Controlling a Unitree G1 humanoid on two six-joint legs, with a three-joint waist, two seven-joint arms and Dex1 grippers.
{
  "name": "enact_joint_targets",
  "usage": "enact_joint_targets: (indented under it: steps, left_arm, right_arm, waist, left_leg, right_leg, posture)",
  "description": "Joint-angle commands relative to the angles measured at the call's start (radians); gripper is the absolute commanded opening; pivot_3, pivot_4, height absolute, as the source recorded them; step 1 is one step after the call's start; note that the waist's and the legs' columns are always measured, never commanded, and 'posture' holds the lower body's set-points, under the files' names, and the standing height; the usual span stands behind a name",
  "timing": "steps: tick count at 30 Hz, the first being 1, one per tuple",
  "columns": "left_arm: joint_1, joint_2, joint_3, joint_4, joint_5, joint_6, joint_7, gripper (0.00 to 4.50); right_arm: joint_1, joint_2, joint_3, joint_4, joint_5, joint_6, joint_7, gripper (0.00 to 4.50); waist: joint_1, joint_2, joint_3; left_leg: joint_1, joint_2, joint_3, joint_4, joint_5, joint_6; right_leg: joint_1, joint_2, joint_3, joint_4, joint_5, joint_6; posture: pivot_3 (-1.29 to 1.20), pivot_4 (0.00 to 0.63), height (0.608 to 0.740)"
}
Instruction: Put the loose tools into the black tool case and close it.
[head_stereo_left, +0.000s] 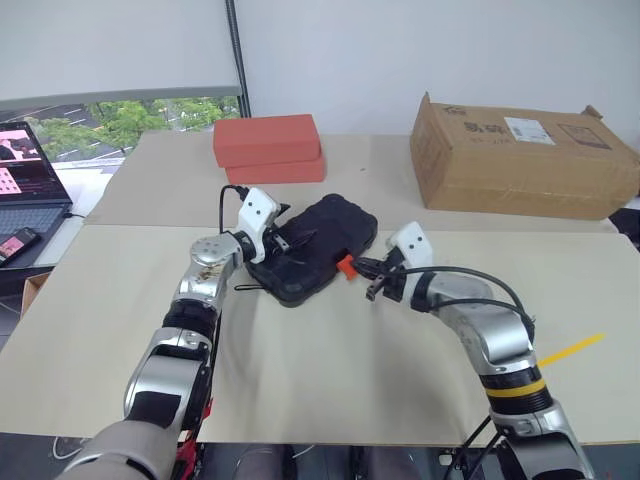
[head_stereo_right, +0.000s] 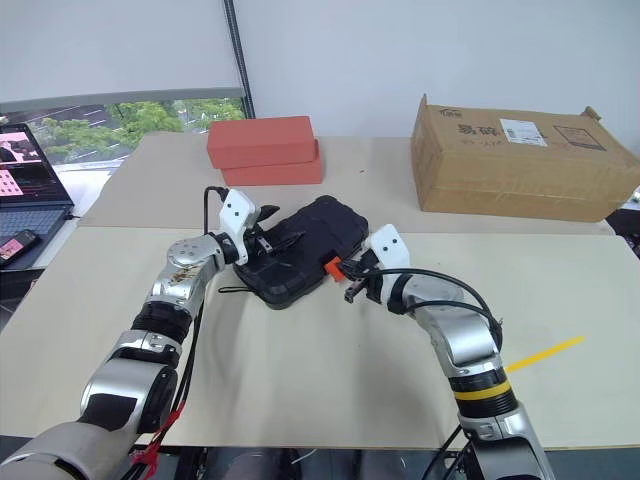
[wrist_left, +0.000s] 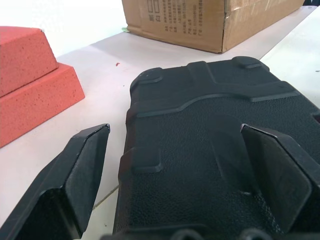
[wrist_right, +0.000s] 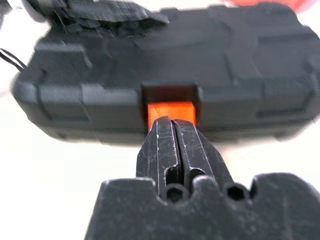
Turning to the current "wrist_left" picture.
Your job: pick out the small red foam block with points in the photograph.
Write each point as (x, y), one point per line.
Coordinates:
(22, 57)

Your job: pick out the black plastic tool case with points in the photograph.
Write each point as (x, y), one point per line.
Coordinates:
(195, 140)

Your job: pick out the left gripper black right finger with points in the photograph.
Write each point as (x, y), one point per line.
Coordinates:
(287, 175)

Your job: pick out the large red foam block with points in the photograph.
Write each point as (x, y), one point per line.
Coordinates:
(32, 110)

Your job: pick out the brown cardboard box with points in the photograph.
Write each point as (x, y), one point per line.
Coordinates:
(195, 22)

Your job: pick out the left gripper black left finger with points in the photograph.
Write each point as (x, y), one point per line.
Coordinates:
(57, 195)

